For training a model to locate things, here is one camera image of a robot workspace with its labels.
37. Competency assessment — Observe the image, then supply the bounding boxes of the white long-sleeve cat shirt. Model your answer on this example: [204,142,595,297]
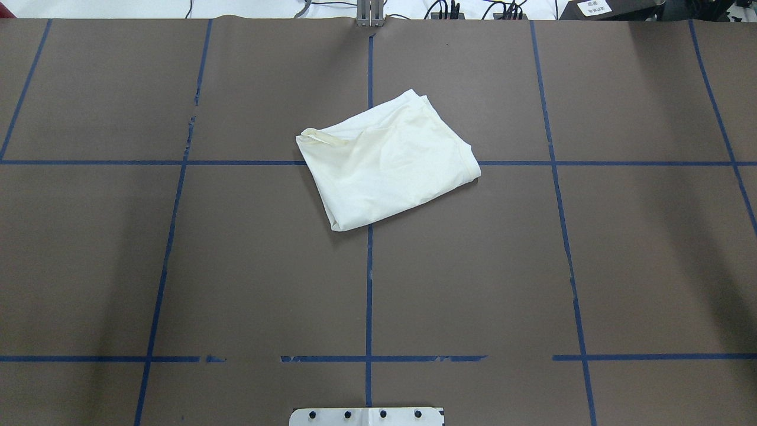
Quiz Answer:
[296,89,482,232]

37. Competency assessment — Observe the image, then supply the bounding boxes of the black box with label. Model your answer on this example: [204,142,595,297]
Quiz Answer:
[558,1,666,21]

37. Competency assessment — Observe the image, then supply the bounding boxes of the black background cables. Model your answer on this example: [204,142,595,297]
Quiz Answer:
[423,0,527,21]

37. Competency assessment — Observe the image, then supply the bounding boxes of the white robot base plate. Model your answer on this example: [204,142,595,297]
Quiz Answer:
[289,407,445,425]

